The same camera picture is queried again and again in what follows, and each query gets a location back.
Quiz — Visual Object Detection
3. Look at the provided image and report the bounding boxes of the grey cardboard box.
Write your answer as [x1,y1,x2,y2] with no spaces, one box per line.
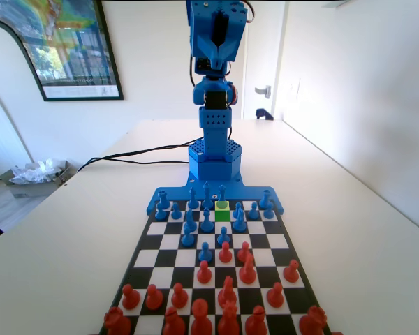
[0,159,78,199]

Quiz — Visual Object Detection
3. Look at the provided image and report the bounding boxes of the black camera cable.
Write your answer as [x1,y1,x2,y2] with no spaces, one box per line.
[188,54,197,87]

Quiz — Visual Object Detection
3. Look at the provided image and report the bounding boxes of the black framed wall poster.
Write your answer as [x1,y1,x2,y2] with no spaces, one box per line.
[0,0,125,103]

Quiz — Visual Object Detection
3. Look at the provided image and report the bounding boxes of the white door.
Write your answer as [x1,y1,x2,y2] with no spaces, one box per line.
[242,0,284,121]

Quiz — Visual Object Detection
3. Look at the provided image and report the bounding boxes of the white wall switch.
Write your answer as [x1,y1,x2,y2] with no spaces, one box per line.
[288,78,302,103]

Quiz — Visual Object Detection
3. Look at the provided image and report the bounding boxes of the dark-edged white arched panel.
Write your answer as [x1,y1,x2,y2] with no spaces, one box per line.
[0,19,46,182]

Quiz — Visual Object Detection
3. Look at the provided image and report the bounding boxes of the black table cable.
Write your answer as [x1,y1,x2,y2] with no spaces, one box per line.
[97,156,190,165]
[76,137,205,174]

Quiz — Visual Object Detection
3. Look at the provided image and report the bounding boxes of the blue king chess piece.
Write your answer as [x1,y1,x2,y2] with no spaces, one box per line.
[201,181,213,210]

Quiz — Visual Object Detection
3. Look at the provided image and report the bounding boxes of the black and white chessboard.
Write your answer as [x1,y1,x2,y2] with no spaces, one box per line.
[97,198,332,335]

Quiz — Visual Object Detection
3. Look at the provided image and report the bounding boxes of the red chess queen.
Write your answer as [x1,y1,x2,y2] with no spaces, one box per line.
[217,301,241,335]

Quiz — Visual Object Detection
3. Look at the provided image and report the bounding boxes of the red rook chess piece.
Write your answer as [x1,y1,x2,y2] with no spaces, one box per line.
[103,306,132,335]
[299,305,328,334]

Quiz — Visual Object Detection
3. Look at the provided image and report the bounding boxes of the blue printed base plate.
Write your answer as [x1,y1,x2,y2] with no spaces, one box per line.
[145,170,286,216]

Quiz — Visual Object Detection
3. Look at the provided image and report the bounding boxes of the red white servo wires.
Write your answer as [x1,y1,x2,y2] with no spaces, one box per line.
[244,0,256,24]

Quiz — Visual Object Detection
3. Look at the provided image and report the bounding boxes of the blue gripper camera mount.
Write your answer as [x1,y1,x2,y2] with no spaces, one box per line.
[194,57,231,77]

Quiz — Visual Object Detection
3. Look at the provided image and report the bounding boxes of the crumpled clear plastic wrap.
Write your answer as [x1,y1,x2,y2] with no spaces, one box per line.
[9,158,66,185]

